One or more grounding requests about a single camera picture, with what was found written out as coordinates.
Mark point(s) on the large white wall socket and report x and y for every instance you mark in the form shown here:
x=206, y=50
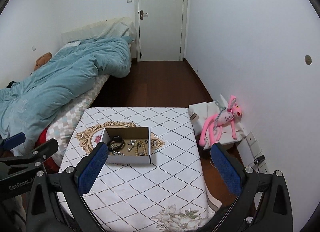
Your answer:
x=253, y=142

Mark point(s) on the round wall hole cap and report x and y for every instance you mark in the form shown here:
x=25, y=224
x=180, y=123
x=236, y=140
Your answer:
x=308, y=60

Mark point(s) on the pink plush toy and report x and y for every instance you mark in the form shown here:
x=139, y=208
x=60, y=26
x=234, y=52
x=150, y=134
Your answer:
x=225, y=119

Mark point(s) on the black charger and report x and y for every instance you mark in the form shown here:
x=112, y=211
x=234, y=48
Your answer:
x=259, y=159

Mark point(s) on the white cardboard box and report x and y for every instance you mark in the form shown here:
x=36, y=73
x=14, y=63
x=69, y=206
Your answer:
x=130, y=160

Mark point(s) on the small black object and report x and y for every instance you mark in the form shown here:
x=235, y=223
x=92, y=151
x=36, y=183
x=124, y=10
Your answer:
x=11, y=84

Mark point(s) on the light blue quilt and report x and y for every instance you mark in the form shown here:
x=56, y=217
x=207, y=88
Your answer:
x=62, y=77

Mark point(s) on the brown pillow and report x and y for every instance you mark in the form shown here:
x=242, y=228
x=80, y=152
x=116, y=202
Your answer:
x=42, y=59

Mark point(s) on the white diamond-pattern tablecloth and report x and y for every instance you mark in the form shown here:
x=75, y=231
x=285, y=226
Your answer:
x=150, y=184

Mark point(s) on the white door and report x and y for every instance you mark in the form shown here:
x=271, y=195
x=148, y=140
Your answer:
x=162, y=22

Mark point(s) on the red blanket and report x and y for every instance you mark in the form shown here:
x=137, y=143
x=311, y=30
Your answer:
x=43, y=134

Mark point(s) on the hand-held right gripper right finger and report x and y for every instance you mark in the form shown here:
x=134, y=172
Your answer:
x=227, y=169

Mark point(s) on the checkered pillow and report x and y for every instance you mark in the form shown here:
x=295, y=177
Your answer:
x=75, y=109

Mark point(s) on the white headboard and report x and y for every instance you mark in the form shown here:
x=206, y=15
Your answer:
x=80, y=34

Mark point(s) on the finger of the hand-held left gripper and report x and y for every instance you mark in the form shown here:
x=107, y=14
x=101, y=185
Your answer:
x=15, y=140
x=40, y=150

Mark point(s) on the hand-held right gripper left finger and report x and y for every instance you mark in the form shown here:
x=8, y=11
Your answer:
x=92, y=169

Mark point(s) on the black smart band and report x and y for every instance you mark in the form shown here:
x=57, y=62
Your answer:
x=117, y=137

